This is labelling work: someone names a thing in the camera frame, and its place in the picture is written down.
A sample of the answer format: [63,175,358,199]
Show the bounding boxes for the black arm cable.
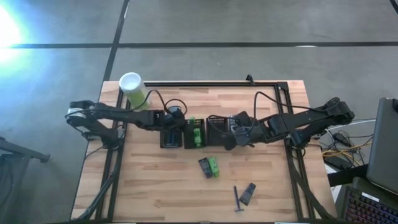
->
[253,91,332,121]
[133,89,188,118]

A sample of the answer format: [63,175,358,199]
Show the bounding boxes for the black power adapter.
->
[323,155,352,170]

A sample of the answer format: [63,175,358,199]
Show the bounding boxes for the dark toiletry tube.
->
[238,182,257,207]
[198,157,214,180]

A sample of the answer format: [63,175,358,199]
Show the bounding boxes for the black backlit keyboard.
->
[341,185,398,224]

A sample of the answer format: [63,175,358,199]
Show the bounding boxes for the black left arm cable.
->
[133,89,188,118]

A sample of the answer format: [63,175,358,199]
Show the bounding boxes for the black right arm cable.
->
[253,91,332,121]

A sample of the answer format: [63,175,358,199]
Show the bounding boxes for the black aluminium table frame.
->
[74,80,338,223]

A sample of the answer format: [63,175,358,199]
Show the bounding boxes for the black desk bar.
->
[328,164,369,187]

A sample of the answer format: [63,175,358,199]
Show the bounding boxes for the white green wipes canister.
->
[119,72,151,111]

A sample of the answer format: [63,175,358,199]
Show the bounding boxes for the black mesh plastic basket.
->
[206,115,231,147]
[159,128,183,149]
[183,117,207,150]

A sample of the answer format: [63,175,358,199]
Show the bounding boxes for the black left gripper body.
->
[154,108,187,131]

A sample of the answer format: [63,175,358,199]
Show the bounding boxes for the dark grey stand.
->
[0,136,51,224]

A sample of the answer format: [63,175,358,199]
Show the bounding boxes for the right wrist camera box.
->
[229,112,251,129]

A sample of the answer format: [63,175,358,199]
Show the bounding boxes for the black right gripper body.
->
[231,119,271,147]

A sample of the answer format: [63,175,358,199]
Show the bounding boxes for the grey laptop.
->
[366,96,398,196]

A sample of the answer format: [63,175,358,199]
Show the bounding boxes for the yellow cable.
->
[322,142,373,159]

